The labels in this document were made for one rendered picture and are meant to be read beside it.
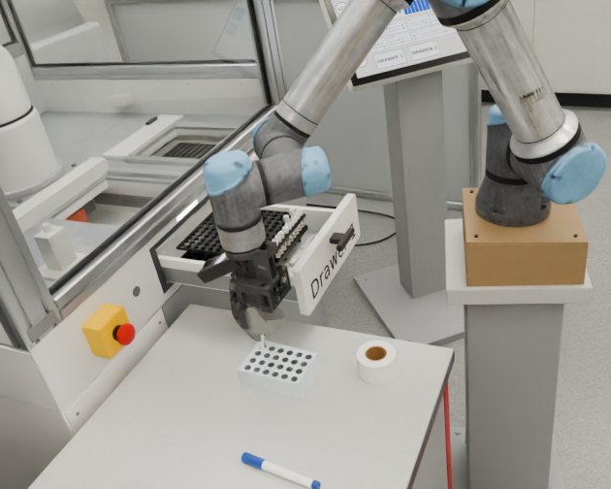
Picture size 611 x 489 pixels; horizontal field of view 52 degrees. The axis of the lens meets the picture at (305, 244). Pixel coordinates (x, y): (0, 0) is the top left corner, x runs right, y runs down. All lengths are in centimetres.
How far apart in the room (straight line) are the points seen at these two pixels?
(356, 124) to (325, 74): 204
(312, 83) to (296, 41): 204
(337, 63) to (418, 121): 109
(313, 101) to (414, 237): 131
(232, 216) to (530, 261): 61
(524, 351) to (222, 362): 67
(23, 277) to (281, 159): 45
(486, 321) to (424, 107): 91
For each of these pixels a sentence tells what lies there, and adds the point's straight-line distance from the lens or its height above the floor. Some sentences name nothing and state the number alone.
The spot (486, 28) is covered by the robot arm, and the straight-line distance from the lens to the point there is 100.
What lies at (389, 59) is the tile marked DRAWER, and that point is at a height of 100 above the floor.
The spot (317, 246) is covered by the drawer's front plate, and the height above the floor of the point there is 93.
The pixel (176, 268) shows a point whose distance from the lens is 133.
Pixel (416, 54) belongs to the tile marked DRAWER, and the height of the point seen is 100.
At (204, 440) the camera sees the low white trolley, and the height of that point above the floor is 76.
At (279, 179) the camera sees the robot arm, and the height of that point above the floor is 114.
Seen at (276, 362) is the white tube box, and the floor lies 80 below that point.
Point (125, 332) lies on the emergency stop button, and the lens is 118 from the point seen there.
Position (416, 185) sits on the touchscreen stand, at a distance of 222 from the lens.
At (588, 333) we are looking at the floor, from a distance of 242.
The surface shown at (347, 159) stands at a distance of 321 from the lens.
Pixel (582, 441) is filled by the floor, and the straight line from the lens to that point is 207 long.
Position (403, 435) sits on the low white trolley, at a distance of 105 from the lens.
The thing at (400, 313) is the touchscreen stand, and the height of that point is 4.
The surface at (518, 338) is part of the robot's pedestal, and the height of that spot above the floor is 59.
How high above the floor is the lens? 157
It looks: 32 degrees down
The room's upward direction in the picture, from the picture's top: 10 degrees counter-clockwise
